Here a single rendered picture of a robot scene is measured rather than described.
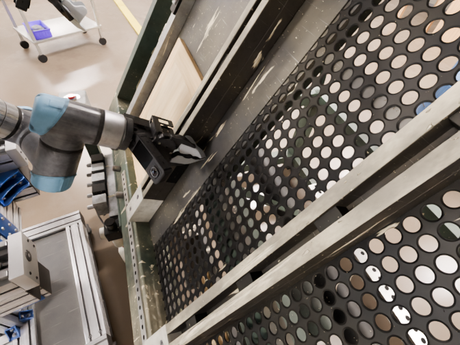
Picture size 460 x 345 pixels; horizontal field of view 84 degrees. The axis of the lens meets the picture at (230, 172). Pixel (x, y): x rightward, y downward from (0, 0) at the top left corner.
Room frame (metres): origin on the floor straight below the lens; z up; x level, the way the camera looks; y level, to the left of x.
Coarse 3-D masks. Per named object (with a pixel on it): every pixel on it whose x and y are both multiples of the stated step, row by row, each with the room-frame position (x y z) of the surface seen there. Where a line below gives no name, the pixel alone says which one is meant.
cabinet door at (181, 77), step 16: (176, 48) 0.90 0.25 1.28; (176, 64) 0.84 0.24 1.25; (192, 64) 0.75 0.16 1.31; (160, 80) 0.87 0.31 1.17; (176, 80) 0.78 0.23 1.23; (192, 80) 0.70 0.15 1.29; (160, 96) 0.81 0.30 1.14; (176, 96) 0.73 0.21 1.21; (192, 96) 0.65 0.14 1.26; (144, 112) 0.83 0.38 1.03; (160, 112) 0.74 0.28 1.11; (176, 112) 0.67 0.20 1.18; (144, 176) 0.58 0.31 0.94
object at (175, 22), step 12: (192, 0) 1.01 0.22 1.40; (180, 12) 0.99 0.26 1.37; (168, 24) 0.99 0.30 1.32; (180, 24) 0.99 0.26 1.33; (168, 36) 0.97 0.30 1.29; (156, 48) 0.98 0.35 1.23; (168, 48) 0.97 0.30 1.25; (156, 60) 0.94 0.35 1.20; (144, 72) 0.96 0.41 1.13; (156, 72) 0.94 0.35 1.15; (144, 84) 0.92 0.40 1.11; (144, 96) 0.92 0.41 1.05; (132, 108) 0.89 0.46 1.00
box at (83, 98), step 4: (60, 92) 1.01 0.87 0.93; (64, 92) 1.02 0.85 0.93; (68, 92) 1.02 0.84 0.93; (72, 92) 1.03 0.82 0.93; (76, 92) 1.03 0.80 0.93; (80, 92) 1.04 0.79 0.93; (84, 92) 1.04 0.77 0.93; (60, 96) 0.99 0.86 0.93; (64, 96) 0.99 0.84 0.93; (76, 96) 1.00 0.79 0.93; (80, 96) 1.01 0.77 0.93; (84, 96) 1.01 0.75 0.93; (72, 100) 0.97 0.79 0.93; (80, 100) 0.98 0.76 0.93; (84, 100) 0.98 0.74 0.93; (88, 100) 1.05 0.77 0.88; (88, 104) 1.02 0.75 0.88
